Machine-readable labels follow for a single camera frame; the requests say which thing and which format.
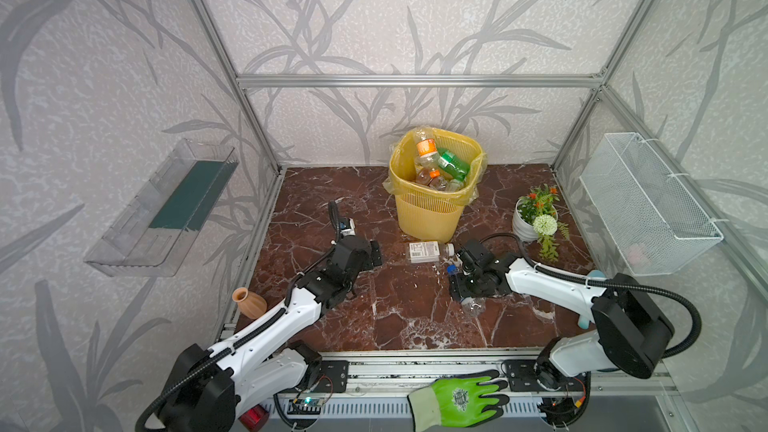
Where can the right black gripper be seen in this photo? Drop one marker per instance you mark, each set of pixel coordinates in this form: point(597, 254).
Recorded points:
point(463, 270)

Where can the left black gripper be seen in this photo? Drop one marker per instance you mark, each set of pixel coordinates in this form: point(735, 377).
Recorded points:
point(365, 252)

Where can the small clear bottle blue label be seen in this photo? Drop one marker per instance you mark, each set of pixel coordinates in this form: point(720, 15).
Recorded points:
point(459, 290)

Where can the square clear bottle white label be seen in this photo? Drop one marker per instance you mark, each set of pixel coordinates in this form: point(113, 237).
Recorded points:
point(429, 251)

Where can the green soda bottle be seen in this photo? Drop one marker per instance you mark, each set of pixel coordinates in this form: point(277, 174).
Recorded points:
point(452, 166)

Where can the clear bottle orange label cap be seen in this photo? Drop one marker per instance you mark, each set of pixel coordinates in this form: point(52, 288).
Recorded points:
point(426, 147)

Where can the orange white milk tea bottle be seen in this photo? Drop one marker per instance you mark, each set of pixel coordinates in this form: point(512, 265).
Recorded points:
point(454, 185)

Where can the yellow red label tea bottle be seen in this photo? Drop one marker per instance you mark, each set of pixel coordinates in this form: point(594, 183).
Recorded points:
point(433, 179)

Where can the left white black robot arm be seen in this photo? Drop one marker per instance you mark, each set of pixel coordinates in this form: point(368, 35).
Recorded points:
point(209, 389)

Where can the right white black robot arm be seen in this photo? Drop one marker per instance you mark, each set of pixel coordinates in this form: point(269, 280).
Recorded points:
point(632, 327)

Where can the yellow slatted waste bin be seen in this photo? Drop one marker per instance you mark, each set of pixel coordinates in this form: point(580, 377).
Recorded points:
point(427, 220)

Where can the yellow plastic bin liner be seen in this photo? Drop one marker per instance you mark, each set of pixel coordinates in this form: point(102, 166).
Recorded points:
point(402, 171)

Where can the white pot artificial flowers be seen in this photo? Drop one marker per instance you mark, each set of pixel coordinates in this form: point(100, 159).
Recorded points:
point(537, 210)

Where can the small terracotta vase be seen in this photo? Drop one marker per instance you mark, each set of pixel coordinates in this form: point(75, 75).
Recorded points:
point(249, 304)

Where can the green black work glove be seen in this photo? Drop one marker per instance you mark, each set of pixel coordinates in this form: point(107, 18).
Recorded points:
point(461, 401)

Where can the green circuit board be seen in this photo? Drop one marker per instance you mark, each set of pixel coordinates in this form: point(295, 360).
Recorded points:
point(306, 407)

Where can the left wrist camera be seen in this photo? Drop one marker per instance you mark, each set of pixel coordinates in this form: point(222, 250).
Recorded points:
point(345, 227)

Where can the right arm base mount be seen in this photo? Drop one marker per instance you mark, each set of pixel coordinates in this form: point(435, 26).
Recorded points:
point(525, 375)

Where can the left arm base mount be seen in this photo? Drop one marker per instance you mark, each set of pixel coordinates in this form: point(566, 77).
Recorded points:
point(326, 376)

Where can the white wire mesh basket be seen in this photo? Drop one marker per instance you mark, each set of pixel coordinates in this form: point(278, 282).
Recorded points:
point(655, 222)

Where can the clear acrylic wall shelf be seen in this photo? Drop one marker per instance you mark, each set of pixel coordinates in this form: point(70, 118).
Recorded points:
point(154, 233)

